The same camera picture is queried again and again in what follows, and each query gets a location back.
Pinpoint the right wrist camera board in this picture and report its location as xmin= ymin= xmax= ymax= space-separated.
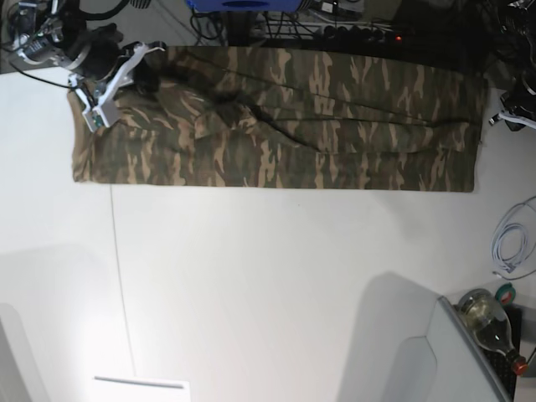
xmin=82 ymin=102 xmax=121 ymax=132

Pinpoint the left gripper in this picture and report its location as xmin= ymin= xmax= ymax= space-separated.
xmin=502 ymin=90 xmax=535 ymax=120

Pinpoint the black mesh tray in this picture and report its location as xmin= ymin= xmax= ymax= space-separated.
xmin=480 ymin=306 xmax=523 ymax=400

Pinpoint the clear glass bottle red cap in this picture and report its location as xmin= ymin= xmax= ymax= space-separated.
xmin=456 ymin=289 xmax=528 ymax=376

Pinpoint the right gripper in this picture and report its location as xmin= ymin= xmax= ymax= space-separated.
xmin=66 ymin=23 xmax=176 ymax=95

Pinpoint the green tape roll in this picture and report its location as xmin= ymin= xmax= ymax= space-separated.
xmin=495 ymin=283 xmax=517 ymax=306

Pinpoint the camouflage t-shirt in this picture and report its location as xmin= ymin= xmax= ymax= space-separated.
xmin=68 ymin=47 xmax=488 ymax=193

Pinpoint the black power strip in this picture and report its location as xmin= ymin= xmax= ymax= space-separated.
xmin=322 ymin=25 xmax=405 ymax=44

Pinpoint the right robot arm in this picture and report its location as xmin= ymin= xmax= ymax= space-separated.
xmin=1 ymin=1 xmax=150 ymax=103

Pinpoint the grey equipment box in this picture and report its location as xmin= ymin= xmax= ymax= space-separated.
xmin=426 ymin=297 xmax=512 ymax=402

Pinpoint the white coiled cable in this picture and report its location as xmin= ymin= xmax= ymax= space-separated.
xmin=490 ymin=198 xmax=536 ymax=280

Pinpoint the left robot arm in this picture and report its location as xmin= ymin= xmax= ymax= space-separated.
xmin=496 ymin=1 xmax=535 ymax=124

